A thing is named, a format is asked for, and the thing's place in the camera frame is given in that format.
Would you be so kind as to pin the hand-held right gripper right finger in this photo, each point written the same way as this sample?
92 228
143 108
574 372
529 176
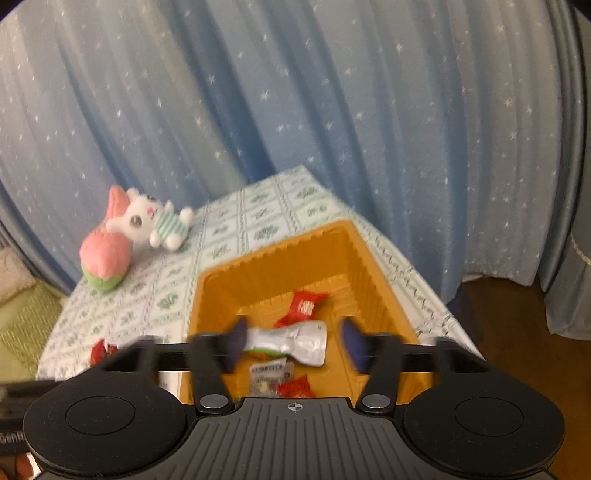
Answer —
358 348

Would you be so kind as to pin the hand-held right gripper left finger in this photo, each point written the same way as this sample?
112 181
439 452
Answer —
233 344

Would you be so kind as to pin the clear silver snack packet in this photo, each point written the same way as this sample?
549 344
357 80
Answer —
270 376

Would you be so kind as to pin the green silver snack packet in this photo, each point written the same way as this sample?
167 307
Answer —
286 344

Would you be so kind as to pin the red candy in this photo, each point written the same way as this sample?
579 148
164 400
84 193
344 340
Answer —
99 351
304 307

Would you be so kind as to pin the large red snack packet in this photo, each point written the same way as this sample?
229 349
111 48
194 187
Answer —
295 387

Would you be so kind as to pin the orange plastic tray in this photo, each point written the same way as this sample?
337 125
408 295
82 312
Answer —
364 272

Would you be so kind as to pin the floral checked tablecloth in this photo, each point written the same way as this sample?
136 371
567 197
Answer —
231 221

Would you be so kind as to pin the white pillow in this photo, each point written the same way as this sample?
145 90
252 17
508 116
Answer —
14 272

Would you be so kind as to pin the pink green plush toy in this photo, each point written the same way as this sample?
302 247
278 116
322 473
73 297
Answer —
104 258

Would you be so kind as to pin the white bunny plush toy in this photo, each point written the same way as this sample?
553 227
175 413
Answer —
138 217

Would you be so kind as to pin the blue star-print curtain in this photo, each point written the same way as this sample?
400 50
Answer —
323 92

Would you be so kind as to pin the grey-blue lace-trim curtain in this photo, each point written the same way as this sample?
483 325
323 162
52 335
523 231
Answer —
572 184

